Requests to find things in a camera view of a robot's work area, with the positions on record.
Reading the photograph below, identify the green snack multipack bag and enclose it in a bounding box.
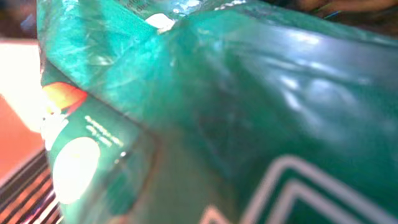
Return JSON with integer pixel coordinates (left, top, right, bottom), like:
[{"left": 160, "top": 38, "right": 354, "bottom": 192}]
[{"left": 37, "top": 0, "right": 397, "bottom": 223}]

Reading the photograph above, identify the red spaghetti packet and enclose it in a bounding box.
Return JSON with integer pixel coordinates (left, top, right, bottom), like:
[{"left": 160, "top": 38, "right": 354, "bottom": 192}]
[{"left": 1, "top": 98, "right": 64, "bottom": 223}]

